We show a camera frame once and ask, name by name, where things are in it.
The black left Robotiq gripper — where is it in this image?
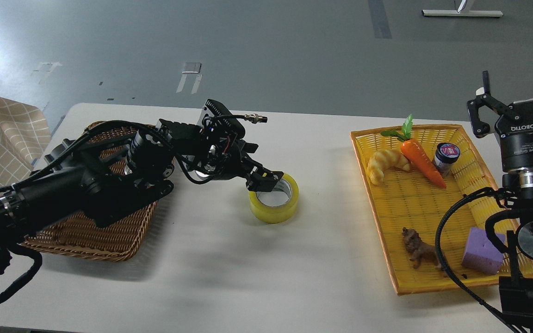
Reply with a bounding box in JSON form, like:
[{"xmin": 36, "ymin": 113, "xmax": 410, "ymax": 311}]
[{"xmin": 194, "ymin": 137, "xmax": 284, "ymax": 192}]

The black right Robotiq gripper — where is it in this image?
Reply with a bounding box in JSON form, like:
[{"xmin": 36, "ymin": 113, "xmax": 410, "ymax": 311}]
[{"xmin": 467, "ymin": 70, "xmax": 533, "ymax": 173}]

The yellow tape roll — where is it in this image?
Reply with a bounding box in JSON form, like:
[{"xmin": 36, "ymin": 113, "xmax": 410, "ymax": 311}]
[{"xmin": 249, "ymin": 173, "xmax": 300, "ymax": 224}]

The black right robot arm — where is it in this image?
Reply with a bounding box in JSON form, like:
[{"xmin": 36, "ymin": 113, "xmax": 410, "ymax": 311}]
[{"xmin": 467, "ymin": 70, "xmax": 533, "ymax": 333}]

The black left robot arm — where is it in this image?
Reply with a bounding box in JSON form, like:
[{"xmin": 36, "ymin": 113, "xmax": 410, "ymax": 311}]
[{"xmin": 0, "ymin": 99, "xmax": 285, "ymax": 304}]

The small dark jar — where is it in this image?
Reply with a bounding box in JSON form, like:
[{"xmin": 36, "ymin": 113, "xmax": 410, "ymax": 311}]
[{"xmin": 433, "ymin": 142, "xmax": 461, "ymax": 178}]

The toy carrot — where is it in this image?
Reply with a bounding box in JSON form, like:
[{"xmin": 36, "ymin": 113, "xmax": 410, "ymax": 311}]
[{"xmin": 381, "ymin": 114, "xmax": 447, "ymax": 189}]

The yellow woven tray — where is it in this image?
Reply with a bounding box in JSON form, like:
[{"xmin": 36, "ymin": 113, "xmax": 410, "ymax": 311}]
[{"xmin": 350, "ymin": 124, "xmax": 510, "ymax": 296}]

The white metal stand base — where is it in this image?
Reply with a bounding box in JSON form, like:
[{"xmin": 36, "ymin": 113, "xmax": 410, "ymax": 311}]
[{"xmin": 421, "ymin": 0, "xmax": 504, "ymax": 19}]

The toy croissant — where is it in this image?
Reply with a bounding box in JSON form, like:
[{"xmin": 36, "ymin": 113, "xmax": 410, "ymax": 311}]
[{"xmin": 366, "ymin": 149, "xmax": 412, "ymax": 185}]

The purple foam cube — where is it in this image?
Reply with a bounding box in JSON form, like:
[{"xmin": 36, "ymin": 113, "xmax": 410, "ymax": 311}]
[{"xmin": 461, "ymin": 226, "xmax": 505, "ymax": 275}]

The brown toy lion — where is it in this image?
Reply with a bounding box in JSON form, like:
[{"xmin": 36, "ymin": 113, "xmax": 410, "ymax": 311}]
[{"xmin": 401, "ymin": 227, "xmax": 448, "ymax": 278}]

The brown wicker basket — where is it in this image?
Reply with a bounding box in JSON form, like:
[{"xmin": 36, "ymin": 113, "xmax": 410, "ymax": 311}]
[{"xmin": 13, "ymin": 121, "xmax": 175, "ymax": 261}]

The beige checkered cloth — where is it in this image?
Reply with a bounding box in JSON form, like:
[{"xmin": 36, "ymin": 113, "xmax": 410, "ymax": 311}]
[{"xmin": 0, "ymin": 97, "xmax": 51, "ymax": 187}]

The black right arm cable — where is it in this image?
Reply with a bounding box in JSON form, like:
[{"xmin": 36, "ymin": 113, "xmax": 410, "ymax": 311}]
[{"xmin": 435, "ymin": 187, "xmax": 524, "ymax": 333}]

